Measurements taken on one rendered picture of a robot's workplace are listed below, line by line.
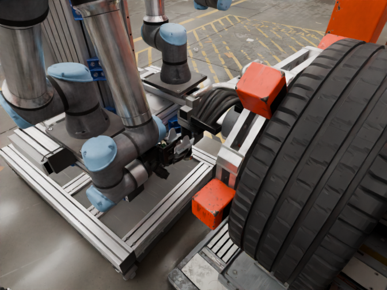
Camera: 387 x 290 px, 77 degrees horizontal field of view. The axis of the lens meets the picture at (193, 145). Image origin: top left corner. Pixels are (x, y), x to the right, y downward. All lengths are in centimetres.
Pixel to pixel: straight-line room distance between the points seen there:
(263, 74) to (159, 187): 111
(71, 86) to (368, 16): 101
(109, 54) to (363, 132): 49
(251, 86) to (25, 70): 48
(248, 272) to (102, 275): 76
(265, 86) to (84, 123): 62
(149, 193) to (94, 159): 94
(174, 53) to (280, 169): 79
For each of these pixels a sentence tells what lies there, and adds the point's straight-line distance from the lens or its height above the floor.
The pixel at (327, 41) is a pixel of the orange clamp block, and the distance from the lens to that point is 89.
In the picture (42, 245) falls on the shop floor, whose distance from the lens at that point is 175.
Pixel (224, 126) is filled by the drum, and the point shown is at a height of 86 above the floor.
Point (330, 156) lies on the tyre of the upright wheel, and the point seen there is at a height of 108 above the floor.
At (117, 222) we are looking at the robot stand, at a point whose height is 21.
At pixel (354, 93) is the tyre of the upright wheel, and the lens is 52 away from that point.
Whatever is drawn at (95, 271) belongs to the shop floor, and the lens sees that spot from 155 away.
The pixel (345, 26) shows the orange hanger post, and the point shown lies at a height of 109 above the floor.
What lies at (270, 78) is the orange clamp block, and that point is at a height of 115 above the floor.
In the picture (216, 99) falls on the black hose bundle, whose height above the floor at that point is 104.
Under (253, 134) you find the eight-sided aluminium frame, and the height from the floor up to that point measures 102.
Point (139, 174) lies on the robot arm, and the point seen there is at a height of 87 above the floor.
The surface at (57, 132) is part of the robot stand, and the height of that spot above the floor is 82.
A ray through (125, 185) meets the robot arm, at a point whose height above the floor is 87.
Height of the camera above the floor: 137
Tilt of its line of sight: 42 degrees down
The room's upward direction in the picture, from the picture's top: straight up
